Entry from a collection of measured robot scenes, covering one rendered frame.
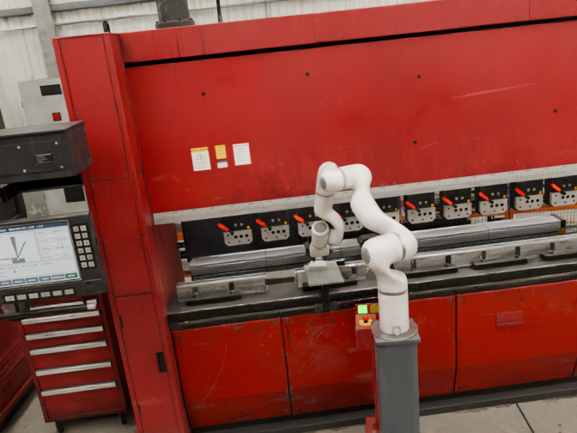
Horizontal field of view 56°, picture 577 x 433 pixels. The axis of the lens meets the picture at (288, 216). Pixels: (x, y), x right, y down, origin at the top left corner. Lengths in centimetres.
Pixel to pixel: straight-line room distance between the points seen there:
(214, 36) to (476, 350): 223
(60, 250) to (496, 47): 227
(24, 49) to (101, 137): 517
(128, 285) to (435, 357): 175
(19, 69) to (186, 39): 524
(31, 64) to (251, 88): 526
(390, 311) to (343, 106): 110
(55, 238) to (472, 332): 224
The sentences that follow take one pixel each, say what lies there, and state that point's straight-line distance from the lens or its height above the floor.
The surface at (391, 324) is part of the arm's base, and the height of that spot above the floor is 106.
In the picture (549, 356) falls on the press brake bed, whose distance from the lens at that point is 362.
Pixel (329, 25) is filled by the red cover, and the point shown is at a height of 224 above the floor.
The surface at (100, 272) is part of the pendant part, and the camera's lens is 245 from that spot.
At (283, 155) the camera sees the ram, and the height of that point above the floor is 163.
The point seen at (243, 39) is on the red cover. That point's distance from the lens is 276.
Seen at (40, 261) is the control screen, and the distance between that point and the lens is 251.
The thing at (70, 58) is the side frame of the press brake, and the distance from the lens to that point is 268.
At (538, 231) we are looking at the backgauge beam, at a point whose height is 93.
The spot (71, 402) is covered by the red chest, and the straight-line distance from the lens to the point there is 375.
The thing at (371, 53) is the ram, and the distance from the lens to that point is 285.
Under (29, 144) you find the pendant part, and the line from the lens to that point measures 240.
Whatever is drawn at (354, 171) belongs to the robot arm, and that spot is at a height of 163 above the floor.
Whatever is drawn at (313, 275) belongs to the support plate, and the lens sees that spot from 291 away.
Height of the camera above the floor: 218
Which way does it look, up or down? 18 degrees down
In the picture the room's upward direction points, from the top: 6 degrees counter-clockwise
